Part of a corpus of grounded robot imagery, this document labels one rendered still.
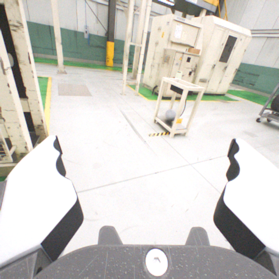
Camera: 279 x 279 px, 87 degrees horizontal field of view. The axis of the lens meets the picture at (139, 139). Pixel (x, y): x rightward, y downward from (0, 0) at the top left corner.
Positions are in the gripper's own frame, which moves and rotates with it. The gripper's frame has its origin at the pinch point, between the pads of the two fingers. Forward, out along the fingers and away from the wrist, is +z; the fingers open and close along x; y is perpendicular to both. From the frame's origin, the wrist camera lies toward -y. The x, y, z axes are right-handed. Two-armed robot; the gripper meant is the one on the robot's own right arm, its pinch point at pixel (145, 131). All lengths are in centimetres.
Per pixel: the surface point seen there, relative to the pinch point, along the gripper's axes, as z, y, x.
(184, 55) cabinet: 423, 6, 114
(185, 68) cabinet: 430, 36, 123
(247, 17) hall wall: 1096, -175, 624
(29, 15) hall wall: 834, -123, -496
